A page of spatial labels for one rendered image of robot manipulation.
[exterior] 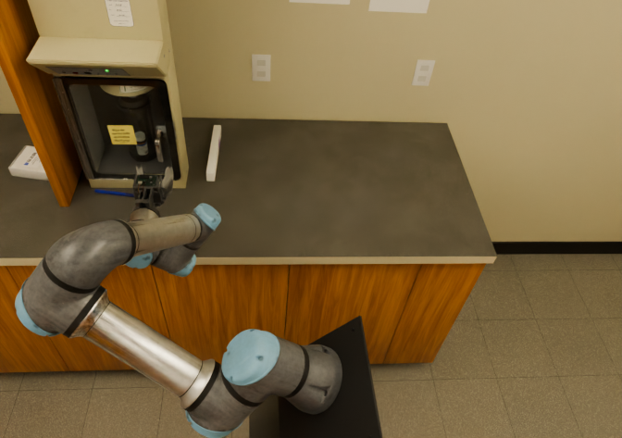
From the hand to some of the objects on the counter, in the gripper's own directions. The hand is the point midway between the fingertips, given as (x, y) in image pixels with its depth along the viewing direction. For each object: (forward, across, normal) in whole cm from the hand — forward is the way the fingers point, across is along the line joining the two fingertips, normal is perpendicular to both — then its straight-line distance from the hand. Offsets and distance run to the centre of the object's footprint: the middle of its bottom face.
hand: (155, 171), depth 156 cm
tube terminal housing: (+25, +11, +20) cm, 34 cm away
